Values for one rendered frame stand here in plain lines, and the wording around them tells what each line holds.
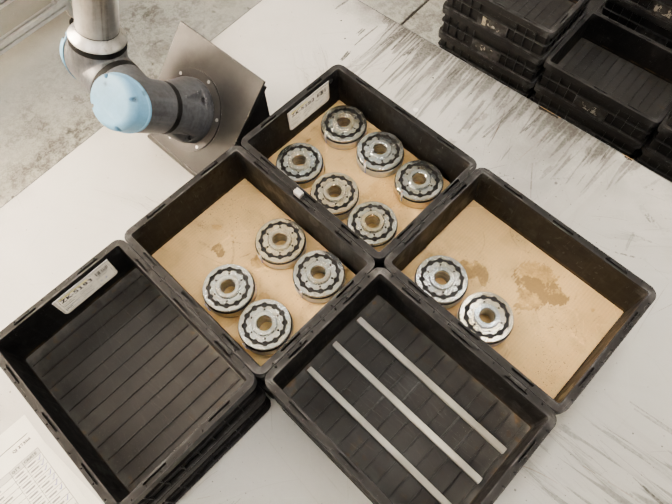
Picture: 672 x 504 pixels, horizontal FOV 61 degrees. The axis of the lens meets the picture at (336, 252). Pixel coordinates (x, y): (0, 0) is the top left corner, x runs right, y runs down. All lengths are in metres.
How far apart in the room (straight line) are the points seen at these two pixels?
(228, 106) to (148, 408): 0.67
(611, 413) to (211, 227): 0.90
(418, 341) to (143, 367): 0.53
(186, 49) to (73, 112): 1.34
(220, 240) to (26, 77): 1.89
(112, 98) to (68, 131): 1.41
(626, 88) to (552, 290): 1.13
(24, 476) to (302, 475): 0.55
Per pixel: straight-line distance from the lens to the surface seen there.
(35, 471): 1.35
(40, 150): 2.67
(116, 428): 1.16
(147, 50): 2.85
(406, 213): 1.23
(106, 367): 1.20
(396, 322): 1.13
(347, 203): 1.20
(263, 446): 1.22
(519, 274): 1.20
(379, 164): 1.25
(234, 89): 1.35
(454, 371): 1.11
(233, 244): 1.21
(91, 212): 1.52
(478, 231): 1.23
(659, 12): 2.31
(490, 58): 2.16
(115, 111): 1.27
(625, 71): 2.26
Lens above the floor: 1.89
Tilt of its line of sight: 64 degrees down
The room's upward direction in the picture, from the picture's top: 4 degrees counter-clockwise
